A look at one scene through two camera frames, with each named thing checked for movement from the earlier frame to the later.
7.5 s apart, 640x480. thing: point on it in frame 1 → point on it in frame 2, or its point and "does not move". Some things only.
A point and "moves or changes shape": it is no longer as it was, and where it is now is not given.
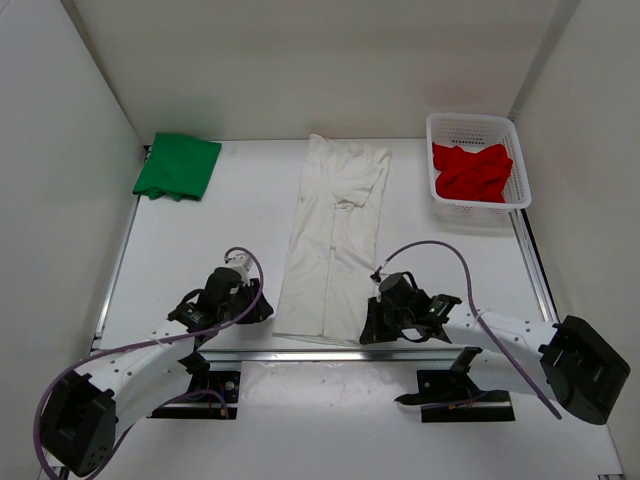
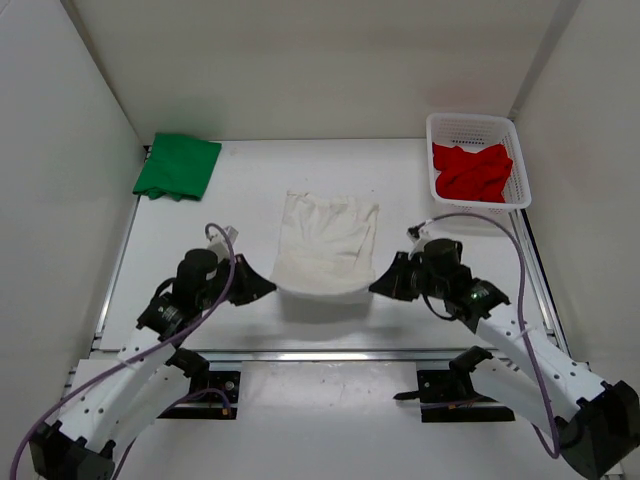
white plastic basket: x=472 y=133 does not move
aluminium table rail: x=333 y=355 does not move
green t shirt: x=179 y=168 does not move
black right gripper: x=375 y=331 → x=393 y=284
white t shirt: x=328 y=275 moves or changes shape
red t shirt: x=469 y=175 does not move
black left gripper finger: x=260 y=313 → x=247 y=283
